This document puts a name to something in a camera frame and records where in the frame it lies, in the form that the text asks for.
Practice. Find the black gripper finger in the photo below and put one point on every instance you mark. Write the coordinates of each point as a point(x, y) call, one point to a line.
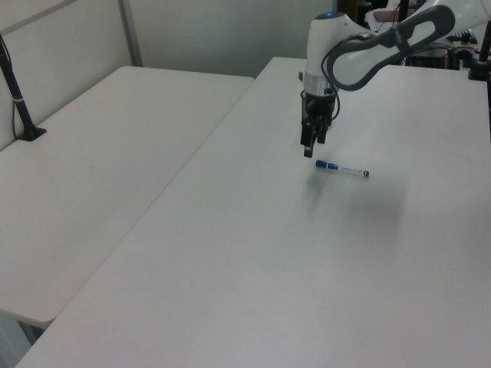
point(322, 132)
point(307, 140)

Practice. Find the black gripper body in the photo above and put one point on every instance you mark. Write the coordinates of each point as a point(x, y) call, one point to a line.
point(318, 105)

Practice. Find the blue and white marker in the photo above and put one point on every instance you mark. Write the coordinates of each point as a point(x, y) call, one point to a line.
point(341, 168)

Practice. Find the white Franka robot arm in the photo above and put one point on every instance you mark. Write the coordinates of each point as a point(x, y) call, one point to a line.
point(368, 61)

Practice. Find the black desktop computer case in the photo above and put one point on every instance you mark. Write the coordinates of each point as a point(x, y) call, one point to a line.
point(427, 61)

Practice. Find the black clamped camera pole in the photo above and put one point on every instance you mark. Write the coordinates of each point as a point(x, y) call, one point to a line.
point(481, 57)

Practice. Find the grey partition post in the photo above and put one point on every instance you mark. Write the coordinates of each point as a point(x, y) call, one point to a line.
point(130, 32)

